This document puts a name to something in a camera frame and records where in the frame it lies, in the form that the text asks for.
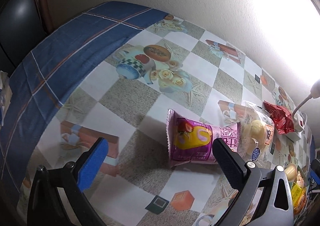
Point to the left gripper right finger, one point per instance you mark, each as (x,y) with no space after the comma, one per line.
(231,163)

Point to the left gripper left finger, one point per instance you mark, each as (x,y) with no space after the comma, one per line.
(89,163)

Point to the pale bun clear packet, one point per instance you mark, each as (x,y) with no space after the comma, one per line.
(256,134)

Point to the purple pink snack packet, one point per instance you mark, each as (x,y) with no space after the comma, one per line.
(192,141)

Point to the yellow foil snack packet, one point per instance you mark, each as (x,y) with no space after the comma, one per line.
(296,193)

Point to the red foil snack packet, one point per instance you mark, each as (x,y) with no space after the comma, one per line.
(281,117)

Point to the orange yellow clear packet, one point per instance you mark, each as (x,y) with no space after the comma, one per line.
(302,202)

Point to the yellow jelly cup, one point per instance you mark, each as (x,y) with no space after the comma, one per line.
(291,172)

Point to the white power strip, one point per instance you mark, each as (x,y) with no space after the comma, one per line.
(299,122)

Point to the checkered patterned tablecloth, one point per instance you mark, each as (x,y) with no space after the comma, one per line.
(114,71)

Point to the white gooseneck lamp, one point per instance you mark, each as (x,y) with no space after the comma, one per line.
(314,94)

